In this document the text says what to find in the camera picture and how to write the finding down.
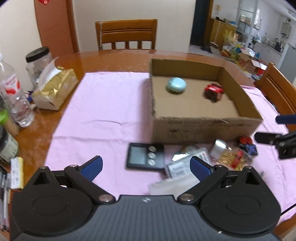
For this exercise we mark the teal oval case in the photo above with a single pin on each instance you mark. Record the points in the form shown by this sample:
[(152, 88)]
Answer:
[(176, 84)]

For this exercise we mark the black digital timer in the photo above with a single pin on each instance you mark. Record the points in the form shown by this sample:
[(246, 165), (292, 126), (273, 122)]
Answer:
[(144, 156)]

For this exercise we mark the red door decoration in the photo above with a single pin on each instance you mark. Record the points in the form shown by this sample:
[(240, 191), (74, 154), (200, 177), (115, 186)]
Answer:
[(43, 1)]

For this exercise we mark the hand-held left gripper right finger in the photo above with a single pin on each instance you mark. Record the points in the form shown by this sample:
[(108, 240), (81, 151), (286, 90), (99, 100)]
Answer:
[(200, 168)]

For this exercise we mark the pink tablecloth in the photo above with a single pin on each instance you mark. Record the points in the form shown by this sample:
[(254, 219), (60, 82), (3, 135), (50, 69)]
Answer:
[(106, 111)]

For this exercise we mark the stack of booklets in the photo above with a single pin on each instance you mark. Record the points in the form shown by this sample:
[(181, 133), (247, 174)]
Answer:
[(4, 199)]

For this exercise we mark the clear plastic water bottle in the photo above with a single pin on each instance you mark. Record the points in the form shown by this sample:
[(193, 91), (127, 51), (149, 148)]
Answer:
[(16, 99)]

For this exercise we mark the black kettle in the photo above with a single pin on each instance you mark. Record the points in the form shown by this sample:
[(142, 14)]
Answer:
[(278, 46)]

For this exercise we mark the red toy car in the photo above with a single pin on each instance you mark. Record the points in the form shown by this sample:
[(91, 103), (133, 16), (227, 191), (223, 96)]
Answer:
[(214, 92)]

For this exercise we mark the cardboard box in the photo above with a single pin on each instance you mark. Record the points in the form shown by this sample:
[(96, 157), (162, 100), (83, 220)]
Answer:
[(196, 111)]

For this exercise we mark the white translucent plastic box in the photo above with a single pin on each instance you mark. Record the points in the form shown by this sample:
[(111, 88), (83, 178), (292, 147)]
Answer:
[(178, 169)]

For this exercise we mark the green lid bottle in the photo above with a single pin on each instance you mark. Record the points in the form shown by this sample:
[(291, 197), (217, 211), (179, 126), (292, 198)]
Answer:
[(5, 120)]

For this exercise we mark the yellow flat box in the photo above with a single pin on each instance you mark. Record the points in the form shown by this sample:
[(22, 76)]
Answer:
[(17, 172)]

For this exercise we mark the clear jar with black lid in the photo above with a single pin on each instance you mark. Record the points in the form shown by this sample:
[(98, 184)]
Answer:
[(38, 62)]

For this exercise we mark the wall water heater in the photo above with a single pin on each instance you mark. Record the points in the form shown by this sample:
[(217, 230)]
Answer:
[(286, 29)]

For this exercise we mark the metal storage shelf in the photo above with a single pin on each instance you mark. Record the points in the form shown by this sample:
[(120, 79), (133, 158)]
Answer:
[(246, 25)]

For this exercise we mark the dark lid labelled jar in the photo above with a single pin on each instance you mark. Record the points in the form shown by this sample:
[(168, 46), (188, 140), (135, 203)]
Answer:
[(7, 146)]

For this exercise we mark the brown wooden door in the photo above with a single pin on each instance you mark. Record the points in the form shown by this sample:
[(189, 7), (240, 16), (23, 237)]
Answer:
[(55, 27)]

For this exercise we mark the pile of floor clutter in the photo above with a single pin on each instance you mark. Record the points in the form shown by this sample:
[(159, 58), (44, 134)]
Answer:
[(242, 58)]

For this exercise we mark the red and blue toy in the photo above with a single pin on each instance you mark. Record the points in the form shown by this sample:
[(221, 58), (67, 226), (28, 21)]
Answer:
[(248, 144)]

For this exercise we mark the gold tissue pack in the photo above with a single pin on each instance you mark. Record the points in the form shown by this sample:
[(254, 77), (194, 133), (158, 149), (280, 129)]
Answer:
[(56, 88)]

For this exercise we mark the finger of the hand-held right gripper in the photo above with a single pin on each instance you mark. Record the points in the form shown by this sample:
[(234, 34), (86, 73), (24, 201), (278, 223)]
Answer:
[(285, 118), (266, 137)]

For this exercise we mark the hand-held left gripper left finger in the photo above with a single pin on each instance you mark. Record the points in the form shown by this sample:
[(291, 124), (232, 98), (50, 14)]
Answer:
[(93, 167)]

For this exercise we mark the wooden chair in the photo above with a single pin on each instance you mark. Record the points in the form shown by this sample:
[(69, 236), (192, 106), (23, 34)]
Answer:
[(277, 85), (127, 30)]

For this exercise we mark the grey refrigerator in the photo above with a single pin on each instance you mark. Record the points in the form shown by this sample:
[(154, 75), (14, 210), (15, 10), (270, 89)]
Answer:
[(289, 62)]

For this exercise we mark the wooden cabinet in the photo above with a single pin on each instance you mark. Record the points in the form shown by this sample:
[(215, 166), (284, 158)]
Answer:
[(220, 31)]

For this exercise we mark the clear jar of gold pins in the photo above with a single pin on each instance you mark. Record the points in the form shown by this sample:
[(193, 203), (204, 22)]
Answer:
[(231, 157)]

